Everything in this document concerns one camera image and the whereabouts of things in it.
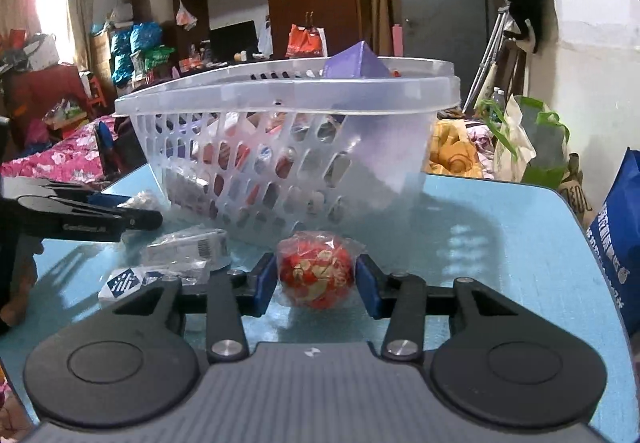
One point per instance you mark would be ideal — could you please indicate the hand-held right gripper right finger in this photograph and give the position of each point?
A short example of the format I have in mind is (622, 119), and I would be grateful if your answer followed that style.
(366, 285)

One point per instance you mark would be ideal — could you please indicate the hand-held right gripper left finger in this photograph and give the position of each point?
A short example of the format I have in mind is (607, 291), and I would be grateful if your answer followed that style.
(264, 285)

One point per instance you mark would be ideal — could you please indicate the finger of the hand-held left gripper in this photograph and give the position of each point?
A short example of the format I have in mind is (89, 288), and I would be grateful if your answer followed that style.
(142, 219)
(107, 148)

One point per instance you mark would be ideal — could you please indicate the red round ornament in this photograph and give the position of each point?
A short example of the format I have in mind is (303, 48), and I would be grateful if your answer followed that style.
(316, 271)

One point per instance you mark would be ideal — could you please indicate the clear plastic basket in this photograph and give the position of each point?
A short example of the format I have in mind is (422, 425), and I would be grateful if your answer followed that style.
(300, 148)

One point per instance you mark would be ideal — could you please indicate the person's left hand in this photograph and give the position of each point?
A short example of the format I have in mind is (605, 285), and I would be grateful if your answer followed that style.
(22, 288)

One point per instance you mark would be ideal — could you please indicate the pink floral bedsheet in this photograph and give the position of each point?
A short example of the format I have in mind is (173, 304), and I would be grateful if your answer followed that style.
(55, 153)

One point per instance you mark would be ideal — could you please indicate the clear plastic barcode packet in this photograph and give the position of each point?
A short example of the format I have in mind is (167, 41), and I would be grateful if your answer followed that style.
(187, 248)

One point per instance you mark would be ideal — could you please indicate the small blue and white box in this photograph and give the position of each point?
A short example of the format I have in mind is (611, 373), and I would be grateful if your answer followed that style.
(130, 282)

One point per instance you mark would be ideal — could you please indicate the blue plastic bags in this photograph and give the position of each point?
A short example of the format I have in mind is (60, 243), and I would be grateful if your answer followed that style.
(135, 50)

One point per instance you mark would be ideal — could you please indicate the beige curtain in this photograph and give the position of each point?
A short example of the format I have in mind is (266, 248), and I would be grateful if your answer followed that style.
(80, 15)

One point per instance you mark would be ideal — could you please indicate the white hanging plastic bag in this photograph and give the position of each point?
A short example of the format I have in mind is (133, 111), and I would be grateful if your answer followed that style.
(186, 15)

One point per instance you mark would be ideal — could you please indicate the orange patterned blanket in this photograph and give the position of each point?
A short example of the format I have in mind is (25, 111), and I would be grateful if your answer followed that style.
(455, 148)

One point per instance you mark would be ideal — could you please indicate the black television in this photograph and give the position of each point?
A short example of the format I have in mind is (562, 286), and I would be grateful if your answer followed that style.
(234, 39)

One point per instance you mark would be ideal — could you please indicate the green and white bag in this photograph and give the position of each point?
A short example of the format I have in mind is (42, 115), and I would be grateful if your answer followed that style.
(532, 143)

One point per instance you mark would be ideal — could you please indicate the purple box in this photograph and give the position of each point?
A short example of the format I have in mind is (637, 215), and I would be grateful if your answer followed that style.
(356, 60)

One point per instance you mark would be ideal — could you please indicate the red and white plastic bag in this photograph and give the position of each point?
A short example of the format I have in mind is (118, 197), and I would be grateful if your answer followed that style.
(306, 40)

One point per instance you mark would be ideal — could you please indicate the pink roll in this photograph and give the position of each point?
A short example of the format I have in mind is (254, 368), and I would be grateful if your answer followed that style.
(397, 39)

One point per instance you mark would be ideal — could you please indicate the blue tote bag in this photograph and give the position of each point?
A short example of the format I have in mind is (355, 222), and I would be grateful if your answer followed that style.
(617, 233)

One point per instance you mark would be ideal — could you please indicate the metal crutches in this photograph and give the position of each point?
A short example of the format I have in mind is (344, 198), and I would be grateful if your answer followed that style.
(487, 55)

